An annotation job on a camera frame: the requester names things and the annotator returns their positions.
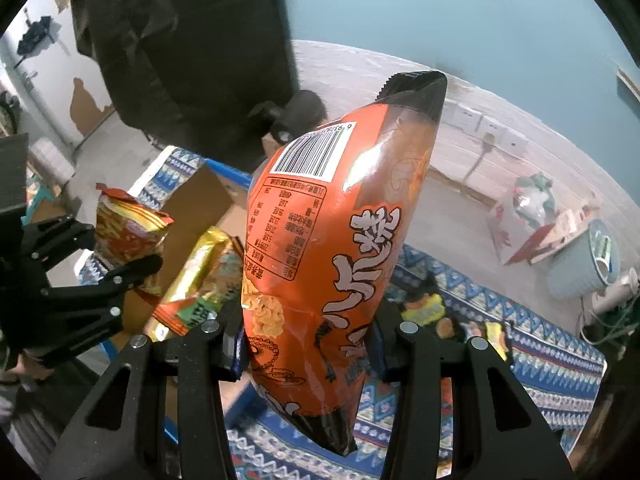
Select blue cardboard box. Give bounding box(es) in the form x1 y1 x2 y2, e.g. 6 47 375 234
75 157 261 451

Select large black snack packet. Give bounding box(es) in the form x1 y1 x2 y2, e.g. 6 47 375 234
400 285 447 331

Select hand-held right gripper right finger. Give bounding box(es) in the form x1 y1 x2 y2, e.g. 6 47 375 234
367 305 576 480

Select red white paper bag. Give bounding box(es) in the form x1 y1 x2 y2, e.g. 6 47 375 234
487 172 556 266

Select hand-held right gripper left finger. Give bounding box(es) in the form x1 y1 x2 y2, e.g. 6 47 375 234
50 302 248 480

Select white wall socket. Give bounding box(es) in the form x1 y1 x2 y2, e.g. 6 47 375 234
480 115 507 143
444 101 483 130
502 127 529 155

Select wooden wall ledge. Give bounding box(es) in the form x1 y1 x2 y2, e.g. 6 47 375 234
616 67 640 101

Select black spotlight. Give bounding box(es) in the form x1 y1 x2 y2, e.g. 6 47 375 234
247 90 328 143

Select orange barcode snack packet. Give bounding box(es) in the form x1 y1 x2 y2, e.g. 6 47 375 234
240 71 448 457

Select patterned blue tablecloth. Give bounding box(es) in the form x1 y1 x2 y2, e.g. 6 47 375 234
75 147 608 480

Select orange green-label snack packet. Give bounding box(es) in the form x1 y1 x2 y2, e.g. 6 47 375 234
150 245 247 341

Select small black snack packet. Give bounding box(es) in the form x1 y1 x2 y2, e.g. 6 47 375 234
435 317 512 361

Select light blue wastebasket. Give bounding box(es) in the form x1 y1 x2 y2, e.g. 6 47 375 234
546 220 621 301

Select small brown cardboard box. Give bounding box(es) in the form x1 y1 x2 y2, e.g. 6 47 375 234
260 132 287 162

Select cardboard scraps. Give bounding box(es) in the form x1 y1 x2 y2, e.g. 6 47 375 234
525 202 601 263

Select white kettle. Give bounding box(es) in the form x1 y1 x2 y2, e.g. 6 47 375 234
590 267 640 321

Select white ribbed object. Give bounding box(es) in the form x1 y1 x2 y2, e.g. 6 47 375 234
30 142 76 183

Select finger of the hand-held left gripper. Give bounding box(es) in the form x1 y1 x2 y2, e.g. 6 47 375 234
22 215 96 266
42 256 163 307

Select person's left hand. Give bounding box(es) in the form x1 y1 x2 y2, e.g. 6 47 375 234
7 350 56 383

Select grey plug cable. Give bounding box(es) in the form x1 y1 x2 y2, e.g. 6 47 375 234
462 135 496 196

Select long yellow snack packet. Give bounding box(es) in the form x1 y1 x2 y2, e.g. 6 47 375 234
159 226 236 306

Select red striped snack packet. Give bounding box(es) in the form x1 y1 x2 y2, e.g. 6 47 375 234
94 182 175 297

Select black umbrella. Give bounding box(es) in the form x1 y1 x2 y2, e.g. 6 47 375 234
17 15 53 56

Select black hanging cloth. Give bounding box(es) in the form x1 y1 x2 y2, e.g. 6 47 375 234
70 0 301 171

